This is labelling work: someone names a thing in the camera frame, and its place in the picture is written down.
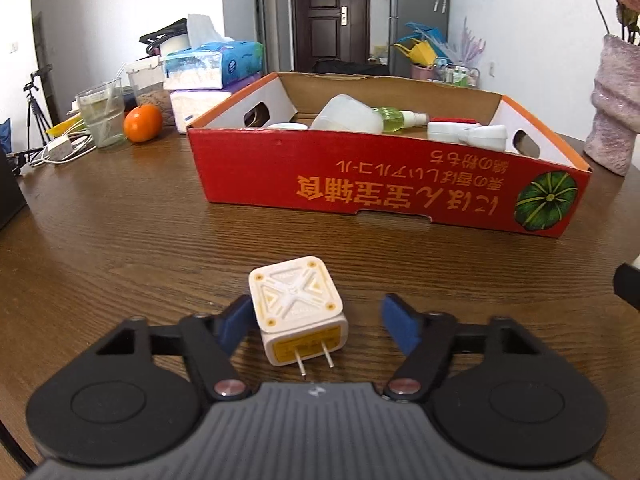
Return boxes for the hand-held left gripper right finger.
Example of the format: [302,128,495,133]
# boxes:
[380,294,543,403]

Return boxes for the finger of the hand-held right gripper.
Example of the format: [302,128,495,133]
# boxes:
[615,261,640,312]

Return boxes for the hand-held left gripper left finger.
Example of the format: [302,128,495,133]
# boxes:
[95,294,253,403]

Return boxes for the white yellow plug adapter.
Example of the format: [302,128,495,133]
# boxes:
[248,256,345,376]

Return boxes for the red cardboard box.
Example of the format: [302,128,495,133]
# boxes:
[186,72,593,240]

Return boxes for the red white lint brush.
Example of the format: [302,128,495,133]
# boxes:
[427,118,476,142]

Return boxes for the green spray bottle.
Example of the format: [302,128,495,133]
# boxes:
[372,106,431,134]

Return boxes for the small white spray bottle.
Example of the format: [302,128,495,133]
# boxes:
[459,125,508,151]

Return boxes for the translucent white plastic container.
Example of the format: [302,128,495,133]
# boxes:
[309,94,385,134]

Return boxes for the mottled pink ceramic vase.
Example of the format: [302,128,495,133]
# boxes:
[583,34,640,177]

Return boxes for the white purple tissue pack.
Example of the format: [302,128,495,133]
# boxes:
[169,72,261,134]

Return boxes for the orange fruit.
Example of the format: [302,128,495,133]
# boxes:
[123,104,164,143]

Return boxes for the clear drinking glass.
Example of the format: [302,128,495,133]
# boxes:
[75,80,126,149]

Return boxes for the metal rack with bottles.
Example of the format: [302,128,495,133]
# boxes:
[434,57,481,88]

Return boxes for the blue tissue pack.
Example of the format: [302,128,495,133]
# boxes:
[164,13,264,92]

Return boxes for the clear plastic food container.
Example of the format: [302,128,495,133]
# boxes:
[125,55,166,111]

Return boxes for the black paper bag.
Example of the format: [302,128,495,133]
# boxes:
[0,152,28,231]

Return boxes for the black chair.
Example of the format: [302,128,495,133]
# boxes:
[312,58,391,77]

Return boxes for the yellow packet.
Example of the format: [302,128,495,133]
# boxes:
[47,112,86,136]

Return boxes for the yellow watering can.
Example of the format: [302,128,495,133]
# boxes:
[394,40,436,67]

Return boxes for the purple feather decoration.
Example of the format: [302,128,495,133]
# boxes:
[457,16,487,68]

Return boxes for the blue plastic stool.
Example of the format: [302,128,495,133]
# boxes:
[404,21,453,58]

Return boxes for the dark brown door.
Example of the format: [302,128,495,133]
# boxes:
[290,0,371,73]

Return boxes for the grey refrigerator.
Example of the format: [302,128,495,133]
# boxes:
[389,0,451,78]

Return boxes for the white charger with cable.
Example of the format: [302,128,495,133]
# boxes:
[15,125,96,166]

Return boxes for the black camera tripod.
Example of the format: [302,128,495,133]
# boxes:
[22,65,53,136]

